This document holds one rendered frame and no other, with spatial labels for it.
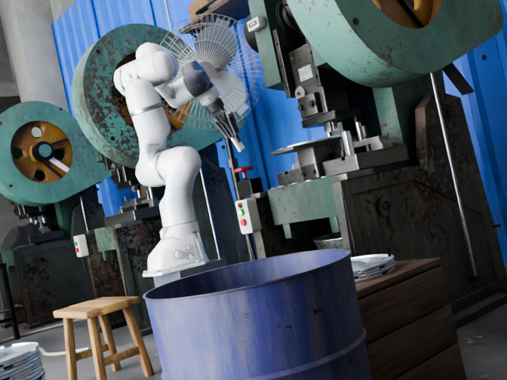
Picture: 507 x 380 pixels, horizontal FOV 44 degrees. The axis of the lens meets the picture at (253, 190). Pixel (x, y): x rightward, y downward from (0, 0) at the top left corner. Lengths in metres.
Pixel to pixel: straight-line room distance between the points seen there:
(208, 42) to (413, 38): 1.28
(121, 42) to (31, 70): 3.85
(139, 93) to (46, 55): 5.54
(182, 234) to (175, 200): 0.11
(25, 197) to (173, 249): 3.15
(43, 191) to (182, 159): 3.21
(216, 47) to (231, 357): 2.33
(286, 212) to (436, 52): 0.81
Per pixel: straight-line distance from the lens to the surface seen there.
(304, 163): 2.40
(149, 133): 2.02
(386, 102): 2.56
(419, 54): 2.25
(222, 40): 3.16
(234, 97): 3.19
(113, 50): 3.60
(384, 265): 1.74
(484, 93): 3.42
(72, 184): 5.20
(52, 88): 7.43
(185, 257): 2.00
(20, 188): 5.04
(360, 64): 2.13
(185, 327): 1.11
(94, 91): 3.48
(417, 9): 2.46
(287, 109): 4.35
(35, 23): 7.63
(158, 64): 2.07
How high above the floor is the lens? 0.62
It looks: 1 degrees up
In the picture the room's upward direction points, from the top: 12 degrees counter-clockwise
